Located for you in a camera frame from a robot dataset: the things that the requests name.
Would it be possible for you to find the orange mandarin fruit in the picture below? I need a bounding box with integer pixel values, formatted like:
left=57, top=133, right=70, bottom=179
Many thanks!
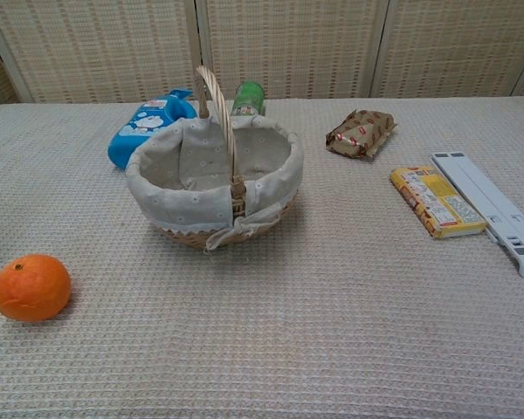
left=0, top=253, right=72, bottom=323

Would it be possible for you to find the woven basket with cloth liner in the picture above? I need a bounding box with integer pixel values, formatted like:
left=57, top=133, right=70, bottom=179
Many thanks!
left=125, top=65, right=306, bottom=254

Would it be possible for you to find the woven folding screen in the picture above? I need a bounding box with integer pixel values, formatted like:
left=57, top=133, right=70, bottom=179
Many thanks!
left=0, top=0, right=524, bottom=106

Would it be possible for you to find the green cylindrical chip can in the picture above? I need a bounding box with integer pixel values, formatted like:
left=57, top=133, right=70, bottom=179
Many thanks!
left=230, top=81, right=266, bottom=119

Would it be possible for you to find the beige waffle tablecloth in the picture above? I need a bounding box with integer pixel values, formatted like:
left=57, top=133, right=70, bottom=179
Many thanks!
left=0, top=93, right=524, bottom=419

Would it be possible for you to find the brown gold snack pack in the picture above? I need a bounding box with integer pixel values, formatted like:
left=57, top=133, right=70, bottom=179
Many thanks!
left=325, top=109, right=397, bottom=162

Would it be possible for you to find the blue cartoon detergent bottle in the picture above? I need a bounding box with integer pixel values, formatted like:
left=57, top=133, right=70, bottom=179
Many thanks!
left=107, top=88, right=198, bottom=170

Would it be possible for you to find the yellow snack box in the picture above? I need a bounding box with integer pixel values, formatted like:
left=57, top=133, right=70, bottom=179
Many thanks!
left=390, top=165, right=489, bottom=240

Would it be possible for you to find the white folding stand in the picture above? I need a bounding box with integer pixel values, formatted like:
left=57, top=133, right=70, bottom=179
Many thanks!
left=430, top=151, right=524, bottom=279

